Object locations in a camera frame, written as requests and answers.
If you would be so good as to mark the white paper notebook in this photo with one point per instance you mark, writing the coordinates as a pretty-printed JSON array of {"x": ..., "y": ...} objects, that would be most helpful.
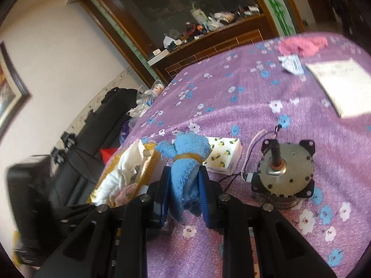
[{"x": 339, "y": 84}]

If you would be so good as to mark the white cloth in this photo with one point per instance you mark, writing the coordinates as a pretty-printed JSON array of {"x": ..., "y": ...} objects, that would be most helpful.
[{"x": 121, "y": 168}]

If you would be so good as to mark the white jug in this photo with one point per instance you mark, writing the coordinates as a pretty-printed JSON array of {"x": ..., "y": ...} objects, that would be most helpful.
[{"x": 196, "y": 14}]

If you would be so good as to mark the grey electric motor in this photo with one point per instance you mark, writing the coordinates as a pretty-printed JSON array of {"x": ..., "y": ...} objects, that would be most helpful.
[{"x": 285, "y": 173}]

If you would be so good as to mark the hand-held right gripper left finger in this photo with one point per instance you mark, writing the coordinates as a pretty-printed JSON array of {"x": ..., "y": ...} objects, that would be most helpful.
[{"x": 163, "y": 198}]

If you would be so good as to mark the clear plastic bags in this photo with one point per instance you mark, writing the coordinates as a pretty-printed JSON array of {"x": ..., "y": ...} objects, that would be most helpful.
[{"x": 147, "y": 95}]

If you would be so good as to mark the white foam box yellow tape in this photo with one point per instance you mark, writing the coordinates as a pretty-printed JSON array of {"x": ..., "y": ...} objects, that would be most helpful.
[{"x": 150, "y": 157}]

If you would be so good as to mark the pink patterned cloth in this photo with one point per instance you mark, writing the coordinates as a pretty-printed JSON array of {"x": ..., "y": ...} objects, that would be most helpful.
[{"x": 127, "y": 192}]

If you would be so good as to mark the black bag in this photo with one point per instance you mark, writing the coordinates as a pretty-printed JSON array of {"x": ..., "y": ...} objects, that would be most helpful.
[{"x": 87, "y": 139}]

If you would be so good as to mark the lemon print tissue packet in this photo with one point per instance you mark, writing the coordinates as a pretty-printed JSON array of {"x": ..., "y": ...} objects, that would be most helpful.
[{"x": 224, "y": 155}]

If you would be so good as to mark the framed wall picture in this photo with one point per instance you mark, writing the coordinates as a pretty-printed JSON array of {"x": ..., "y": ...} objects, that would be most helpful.
[{"x": 8, "y": 89}]

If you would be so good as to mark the blue towel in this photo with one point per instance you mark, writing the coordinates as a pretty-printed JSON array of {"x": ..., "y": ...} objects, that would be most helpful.
[{"x": 185, "y": 176}]

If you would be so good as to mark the purple floral tablecloth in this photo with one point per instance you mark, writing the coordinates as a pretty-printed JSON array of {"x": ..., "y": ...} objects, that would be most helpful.
[{"x": 246, "y": 98}]

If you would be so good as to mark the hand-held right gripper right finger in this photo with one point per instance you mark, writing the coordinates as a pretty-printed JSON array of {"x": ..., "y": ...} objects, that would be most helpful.
[{"x": 205, "y": 198}]

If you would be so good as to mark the white striped packet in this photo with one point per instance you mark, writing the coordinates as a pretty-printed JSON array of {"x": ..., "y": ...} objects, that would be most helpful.
[{"x": 291, "y": 63}]

